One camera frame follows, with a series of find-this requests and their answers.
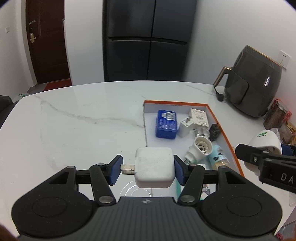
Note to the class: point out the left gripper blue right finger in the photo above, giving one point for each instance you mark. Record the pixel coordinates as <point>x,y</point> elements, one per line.
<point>181,170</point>

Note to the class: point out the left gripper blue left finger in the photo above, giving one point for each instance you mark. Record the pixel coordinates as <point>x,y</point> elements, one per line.
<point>114,169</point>

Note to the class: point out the teal adhesive bandage box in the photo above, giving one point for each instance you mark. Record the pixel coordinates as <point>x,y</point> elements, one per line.
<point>192,190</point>

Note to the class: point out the white cube charger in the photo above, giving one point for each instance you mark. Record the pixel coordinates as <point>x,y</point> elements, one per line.
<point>154,167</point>

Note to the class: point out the white plug-in vaporizer front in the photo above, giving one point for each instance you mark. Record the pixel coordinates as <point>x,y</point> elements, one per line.
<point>201,148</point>

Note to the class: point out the white plug-in vaporizer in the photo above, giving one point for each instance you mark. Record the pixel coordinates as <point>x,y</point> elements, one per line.
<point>266,141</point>
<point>201,148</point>

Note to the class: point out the blue toothpick jar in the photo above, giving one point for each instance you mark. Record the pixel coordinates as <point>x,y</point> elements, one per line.
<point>217,158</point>

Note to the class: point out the white USB charger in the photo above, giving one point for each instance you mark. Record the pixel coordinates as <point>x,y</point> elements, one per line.
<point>185,127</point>

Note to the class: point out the blue rectangular box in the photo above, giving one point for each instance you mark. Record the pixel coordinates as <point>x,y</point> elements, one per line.
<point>166,124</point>

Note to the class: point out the black USB charger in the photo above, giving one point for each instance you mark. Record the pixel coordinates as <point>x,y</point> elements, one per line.
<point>214,132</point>

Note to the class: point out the white barcode product box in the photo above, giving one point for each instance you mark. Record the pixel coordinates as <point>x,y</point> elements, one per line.
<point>199,118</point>

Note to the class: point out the orange white cardboard tray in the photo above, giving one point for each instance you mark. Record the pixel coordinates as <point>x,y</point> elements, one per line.
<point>180,144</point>

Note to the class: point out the glass jar with granules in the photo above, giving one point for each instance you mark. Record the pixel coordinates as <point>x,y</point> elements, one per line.
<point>277,115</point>

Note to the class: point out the dark grey air fryer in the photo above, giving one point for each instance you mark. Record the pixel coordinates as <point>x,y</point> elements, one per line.
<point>252,82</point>

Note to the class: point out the red doormat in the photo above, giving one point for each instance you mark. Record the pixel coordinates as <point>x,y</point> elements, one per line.
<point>58,84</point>

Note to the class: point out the black chair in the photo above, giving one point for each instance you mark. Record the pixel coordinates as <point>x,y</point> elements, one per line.
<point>6,106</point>

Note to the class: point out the black refrigerator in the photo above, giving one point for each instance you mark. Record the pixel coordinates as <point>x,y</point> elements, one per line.
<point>146,40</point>

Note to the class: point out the brown wooden door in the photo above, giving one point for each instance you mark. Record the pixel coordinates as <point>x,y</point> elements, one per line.
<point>46,39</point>

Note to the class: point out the white wall socket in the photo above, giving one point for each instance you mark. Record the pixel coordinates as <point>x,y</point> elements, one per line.
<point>283,59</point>

